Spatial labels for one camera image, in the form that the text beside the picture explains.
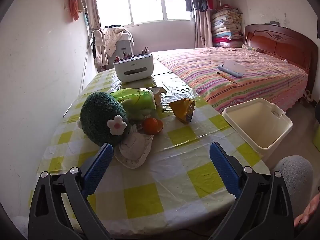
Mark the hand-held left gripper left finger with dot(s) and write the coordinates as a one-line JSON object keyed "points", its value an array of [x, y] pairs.
{"points": [[97, 170]]}

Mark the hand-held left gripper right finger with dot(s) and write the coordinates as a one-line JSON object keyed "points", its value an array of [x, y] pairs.
{"points": [[225, 172]]}

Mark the grey knit hat lace brim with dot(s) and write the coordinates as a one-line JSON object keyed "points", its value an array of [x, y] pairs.
{"points": [[133, 150]]}

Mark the green plush toy with flower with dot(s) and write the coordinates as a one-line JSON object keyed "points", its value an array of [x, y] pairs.
{"points": [[100, 115]]}

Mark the cream plastic bin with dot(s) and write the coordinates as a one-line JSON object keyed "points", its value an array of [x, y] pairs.
{"points": [[252, 122]]}

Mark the orange tangerine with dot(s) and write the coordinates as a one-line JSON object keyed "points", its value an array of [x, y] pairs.
{"points": [[152, 126]]}

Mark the yellow snack wrapper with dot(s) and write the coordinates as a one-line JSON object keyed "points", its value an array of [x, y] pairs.
{"points": [[182, 110]]}

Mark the green tissue packet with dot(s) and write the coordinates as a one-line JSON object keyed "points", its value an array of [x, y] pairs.
{"points": [[135, 100]]}

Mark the person's right hand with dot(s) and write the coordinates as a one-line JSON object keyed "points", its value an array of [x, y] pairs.
{"points": [[308, 208]]}

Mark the person's right leg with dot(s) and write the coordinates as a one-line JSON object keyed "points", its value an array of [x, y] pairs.
{"points": [[295, 177]]}

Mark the pencil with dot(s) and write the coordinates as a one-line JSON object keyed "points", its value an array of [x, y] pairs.
{"points": [[226, 77]]}

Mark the bed with striped cover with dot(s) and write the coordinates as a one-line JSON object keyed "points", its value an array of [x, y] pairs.
{"points": [[200, 67]]}

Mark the white desk organizer box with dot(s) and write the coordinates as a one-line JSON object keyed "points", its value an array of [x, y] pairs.
{"points": [[135, 67]]}

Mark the beige fuzzy slippers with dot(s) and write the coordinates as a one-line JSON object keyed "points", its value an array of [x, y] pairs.
{"points": [[308, 96]]}

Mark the beige hanging garment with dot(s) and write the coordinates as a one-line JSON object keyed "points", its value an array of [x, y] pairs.
{"points": [[100, 47]]}

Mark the white standing appliance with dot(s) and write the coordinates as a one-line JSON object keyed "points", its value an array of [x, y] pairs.
{"points": [[123, 46]]}

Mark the floral patterned cloth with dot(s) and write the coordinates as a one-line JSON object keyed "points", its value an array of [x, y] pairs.
{"points": [[250, 48]]}

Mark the bunch of pens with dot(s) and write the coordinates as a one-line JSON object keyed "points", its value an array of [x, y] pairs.
{"points": [[145, 51]]}

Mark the white appliance with cloth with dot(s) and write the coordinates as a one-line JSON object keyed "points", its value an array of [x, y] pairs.
{"points": [[111, 40]]}

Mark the wooden bed headboard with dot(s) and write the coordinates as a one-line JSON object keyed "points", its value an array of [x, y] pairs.
{"points": [[287, 47]]}

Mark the beige curtain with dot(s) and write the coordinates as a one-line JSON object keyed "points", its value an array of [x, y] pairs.
{"points": [[203, 30], [91, 5]]}

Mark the stack of folded quilts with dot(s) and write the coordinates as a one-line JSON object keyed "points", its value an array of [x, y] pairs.
{"points": [[226, 27]]}

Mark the window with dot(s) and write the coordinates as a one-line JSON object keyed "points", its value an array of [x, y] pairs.
{"points": [[147, 10]]}

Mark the orange cloth on wall hook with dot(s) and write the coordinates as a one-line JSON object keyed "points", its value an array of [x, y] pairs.
{"points": [[74, 7]]}

